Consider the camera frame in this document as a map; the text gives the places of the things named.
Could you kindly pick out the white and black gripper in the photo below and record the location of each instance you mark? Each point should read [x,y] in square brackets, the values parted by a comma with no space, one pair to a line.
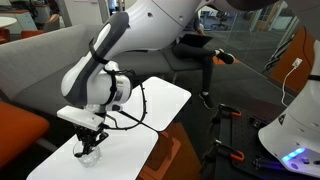
[89,127]

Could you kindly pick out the small black brush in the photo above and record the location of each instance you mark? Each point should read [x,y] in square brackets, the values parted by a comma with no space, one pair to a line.
[80,154]

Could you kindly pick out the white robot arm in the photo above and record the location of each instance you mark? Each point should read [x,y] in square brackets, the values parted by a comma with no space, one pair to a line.
[154,24]

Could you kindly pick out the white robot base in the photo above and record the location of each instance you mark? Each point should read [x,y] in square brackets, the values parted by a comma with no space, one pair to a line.
[293,138]

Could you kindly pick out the clear glass cup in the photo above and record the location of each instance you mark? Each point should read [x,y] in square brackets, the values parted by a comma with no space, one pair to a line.
[90,160]

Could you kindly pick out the near white side table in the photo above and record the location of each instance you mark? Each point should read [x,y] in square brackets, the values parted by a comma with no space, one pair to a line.
[123,154]

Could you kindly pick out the white side table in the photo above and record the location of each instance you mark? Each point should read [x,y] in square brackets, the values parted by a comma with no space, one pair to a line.
[123,154]
[152,107]

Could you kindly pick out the orange chair seat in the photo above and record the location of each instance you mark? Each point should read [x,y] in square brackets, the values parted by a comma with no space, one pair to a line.
[19,129]

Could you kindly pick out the far white side table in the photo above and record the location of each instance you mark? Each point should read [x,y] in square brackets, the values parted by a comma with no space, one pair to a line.
[152,107]

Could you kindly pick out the grey corner sofa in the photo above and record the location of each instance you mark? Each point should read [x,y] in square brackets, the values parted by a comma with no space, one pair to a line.
[31,69]

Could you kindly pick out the orange background chair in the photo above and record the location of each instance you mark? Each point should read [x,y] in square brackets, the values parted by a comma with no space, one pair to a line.
[51,25]

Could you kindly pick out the seated person in dark clothes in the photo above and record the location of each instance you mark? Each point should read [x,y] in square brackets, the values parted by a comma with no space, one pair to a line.
[184,51]

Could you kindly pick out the round white background table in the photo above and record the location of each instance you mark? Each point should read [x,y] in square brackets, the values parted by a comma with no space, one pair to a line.
[7,21]

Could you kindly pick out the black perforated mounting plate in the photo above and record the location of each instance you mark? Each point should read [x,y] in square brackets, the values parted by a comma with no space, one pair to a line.
[248,144]

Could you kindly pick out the lower orange-handled clamp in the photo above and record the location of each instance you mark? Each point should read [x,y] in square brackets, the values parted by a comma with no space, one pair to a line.
[218,147]

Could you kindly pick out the orange-handled clamp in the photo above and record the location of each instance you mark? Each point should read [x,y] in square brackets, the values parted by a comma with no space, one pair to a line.
[218,147]
[224,108]

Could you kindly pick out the upper orange-handled clamp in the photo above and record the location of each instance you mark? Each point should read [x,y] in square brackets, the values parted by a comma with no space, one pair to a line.
[224,108]

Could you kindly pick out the orange wall panel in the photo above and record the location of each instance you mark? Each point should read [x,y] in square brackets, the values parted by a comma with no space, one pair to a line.
[300,47]

